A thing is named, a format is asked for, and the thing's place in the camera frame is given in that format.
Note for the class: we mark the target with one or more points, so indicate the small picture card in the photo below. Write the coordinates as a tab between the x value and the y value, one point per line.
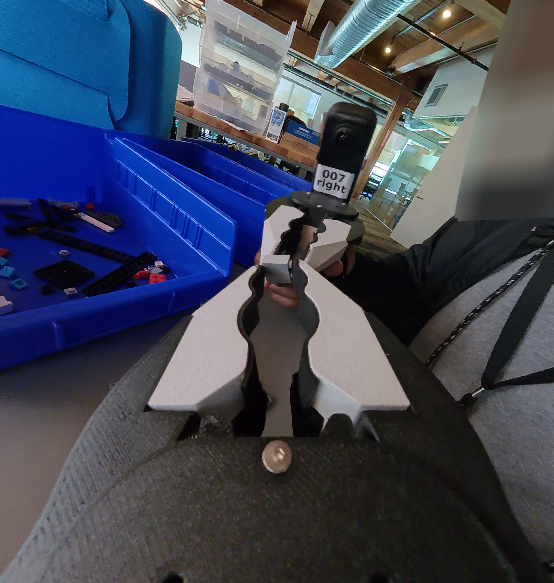
277	123

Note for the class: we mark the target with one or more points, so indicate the clear plastic drawer stack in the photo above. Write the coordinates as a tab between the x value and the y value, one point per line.
245	68

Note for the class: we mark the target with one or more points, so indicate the blue cardboard box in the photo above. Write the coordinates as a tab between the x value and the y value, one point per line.
302	134

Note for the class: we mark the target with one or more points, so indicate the pile of mixed toy bricks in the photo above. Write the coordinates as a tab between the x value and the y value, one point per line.
67	255

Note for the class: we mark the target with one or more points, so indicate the blue plastic bin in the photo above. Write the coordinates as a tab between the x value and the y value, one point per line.
281	182
254	237
122	319

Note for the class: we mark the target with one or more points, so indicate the person's right hand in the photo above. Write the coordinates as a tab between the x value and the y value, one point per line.
281	295

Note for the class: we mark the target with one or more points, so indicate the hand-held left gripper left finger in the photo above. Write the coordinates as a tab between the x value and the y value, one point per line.
199	364

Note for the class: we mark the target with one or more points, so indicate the grey desk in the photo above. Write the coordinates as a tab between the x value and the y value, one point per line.
40	410

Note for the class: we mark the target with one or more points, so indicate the grey sweatshirt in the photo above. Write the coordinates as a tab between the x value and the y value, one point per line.
509	387

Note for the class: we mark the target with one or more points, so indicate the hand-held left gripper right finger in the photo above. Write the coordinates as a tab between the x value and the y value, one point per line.
359	364

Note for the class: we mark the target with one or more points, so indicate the person's right forearm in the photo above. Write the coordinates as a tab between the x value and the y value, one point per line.
418	273

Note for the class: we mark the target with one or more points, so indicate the silver ventilation duct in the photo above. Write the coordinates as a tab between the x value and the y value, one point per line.
363	27

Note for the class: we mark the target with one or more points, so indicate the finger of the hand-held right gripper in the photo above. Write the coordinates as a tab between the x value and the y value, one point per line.
271	232
329	246

